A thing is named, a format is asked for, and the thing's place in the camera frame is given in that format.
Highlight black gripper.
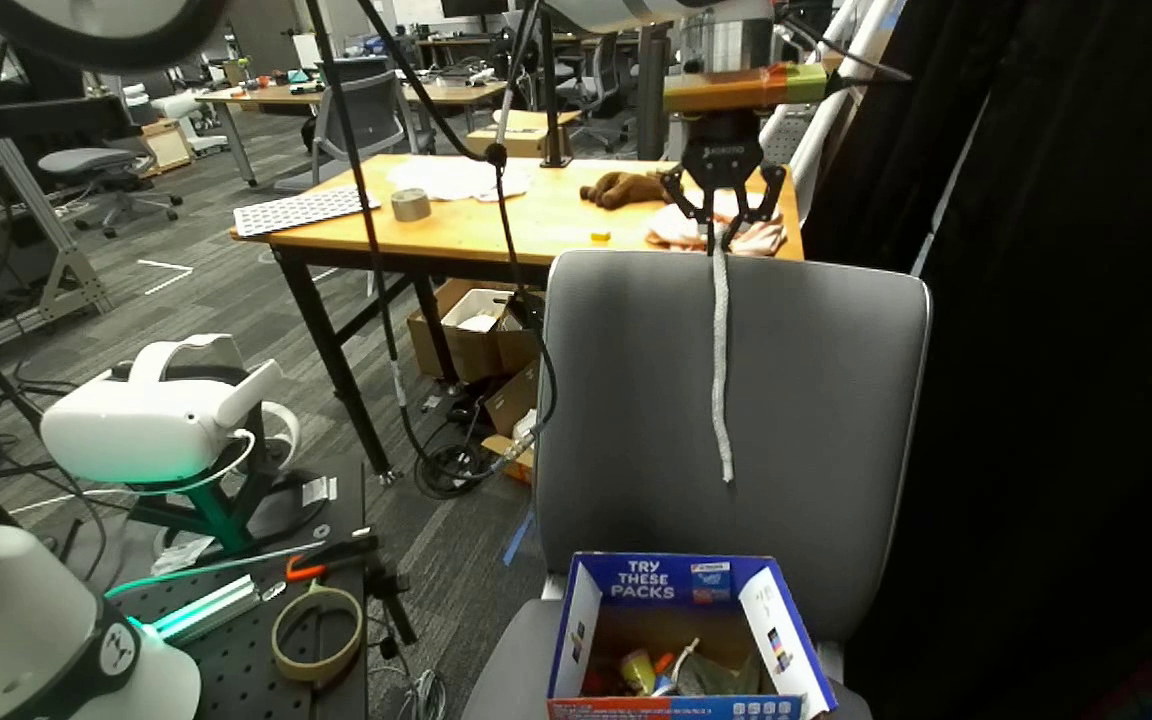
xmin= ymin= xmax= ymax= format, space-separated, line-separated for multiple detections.
xmin=656 ymin=110 xmax=793 ymax=261

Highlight white belt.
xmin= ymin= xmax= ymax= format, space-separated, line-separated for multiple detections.
xmin=704 ymin=244 xmax=740 ymax=489

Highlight small cardboard box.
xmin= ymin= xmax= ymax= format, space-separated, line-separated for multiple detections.
xmin=462 ymin=104 xmax=584 ymax=164

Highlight brown cardboard box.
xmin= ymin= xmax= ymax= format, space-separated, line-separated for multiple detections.
xmin=404 ymin=276 xmax=544 ymax=392

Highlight blue cardboard box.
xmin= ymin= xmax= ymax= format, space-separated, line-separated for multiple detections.
xmin=544 ymin=549 xmax=839 ymax=720

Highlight pink and white cloth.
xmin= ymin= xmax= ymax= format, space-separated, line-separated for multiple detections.
xmin=644 ymin=184 xmax=793 ymax=261

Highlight brown stuffed toy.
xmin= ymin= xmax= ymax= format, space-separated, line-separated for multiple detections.
xmin=575 ymin=168 xmax=674 ymax=211

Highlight white metal railing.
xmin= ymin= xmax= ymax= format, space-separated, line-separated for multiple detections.
xmin=750 ymin=0 xmax=911 ymax=217

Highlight grey office chair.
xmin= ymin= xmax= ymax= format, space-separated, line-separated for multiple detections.
xmin=302 ymin=55 xmax=422 ymax=188
xmin=528 ymin=248 xmax=936 ymax=648

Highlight wooden table with black legs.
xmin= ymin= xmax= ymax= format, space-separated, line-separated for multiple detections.
xmin=228 ymin=150 xmax=807 ymax=485

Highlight white paper sheet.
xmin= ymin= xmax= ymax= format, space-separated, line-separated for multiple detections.
xmin=384 ymin=153 xmax=544 ymax=207

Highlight long wooden desk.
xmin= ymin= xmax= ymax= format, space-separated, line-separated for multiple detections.
xmin=195 ymin=72 xmax=528 ymax=193

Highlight grey tape roll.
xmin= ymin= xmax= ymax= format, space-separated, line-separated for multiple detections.
xmin=386 ymin=184 xmax=436 ymax=227

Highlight black curtain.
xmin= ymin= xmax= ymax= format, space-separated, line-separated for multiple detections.
xmin=795 ymin=0 xmax=1152 ymax=720

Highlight white keyboard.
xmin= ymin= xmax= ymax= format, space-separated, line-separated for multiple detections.
xmin=228 ymin=184 xmax=384 ymax=244

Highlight yellow item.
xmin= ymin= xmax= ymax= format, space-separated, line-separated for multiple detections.
xmin=611 ymin=643 xmax=672 ymax=701

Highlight green headset stand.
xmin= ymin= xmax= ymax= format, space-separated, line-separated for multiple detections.
xmin=117 ymin=462 xmax=288 ymax=568

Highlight white VR headset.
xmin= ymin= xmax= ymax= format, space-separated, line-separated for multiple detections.
xmin=35 ymin=330 xmax=302 ymax=491

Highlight grey round stool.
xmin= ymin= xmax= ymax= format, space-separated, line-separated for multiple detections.
xmin=35 ymin=139 xmax=188 ymax=232

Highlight pale green tube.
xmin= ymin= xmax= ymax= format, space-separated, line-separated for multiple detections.
xmin=145 ymin=574 xmax=268 ymax=648

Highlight black perforated breadboard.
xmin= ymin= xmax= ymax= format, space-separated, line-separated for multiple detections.
xmin=104 ymin=558 xmax=384 ymax=720

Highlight black hanging cable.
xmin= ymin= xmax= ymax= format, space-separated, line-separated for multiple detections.
xmin=300 ymin=0 xmax=562 ymax=500

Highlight black coiled floor cable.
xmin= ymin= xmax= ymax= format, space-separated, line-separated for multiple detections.
xmin=413 ymin=381 xmax=541 ymax=504

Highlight orange handled pliers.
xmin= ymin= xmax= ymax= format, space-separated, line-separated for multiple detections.
xmin=280 ymin=525 xmax=384 ymax=594

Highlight beige tape ring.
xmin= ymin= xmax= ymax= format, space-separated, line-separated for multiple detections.
xmin=263 ymin=580 xmax=373 ymax=691

